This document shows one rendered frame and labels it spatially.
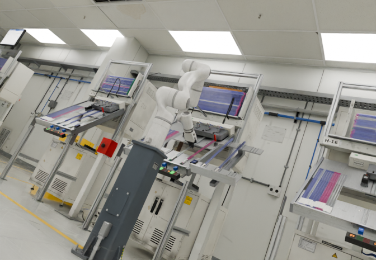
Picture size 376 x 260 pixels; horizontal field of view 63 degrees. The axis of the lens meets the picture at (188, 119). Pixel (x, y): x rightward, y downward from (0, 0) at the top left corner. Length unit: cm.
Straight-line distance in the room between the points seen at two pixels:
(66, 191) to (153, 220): 114
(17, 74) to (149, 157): 498
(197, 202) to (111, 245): 93
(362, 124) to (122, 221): 183
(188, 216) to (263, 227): 167
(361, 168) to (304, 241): 68
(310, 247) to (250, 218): 193
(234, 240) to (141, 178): 249
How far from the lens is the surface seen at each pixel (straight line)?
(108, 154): 304
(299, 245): 226
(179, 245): 255
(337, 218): 194
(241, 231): 411
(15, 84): 655
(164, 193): 270
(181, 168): 232
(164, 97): 198
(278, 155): 423
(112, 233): 184
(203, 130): 277
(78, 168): 349
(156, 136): 190
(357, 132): 259
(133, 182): 183
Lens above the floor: 42
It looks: 16 degrees up
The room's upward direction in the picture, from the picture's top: 24 degrees clockwise
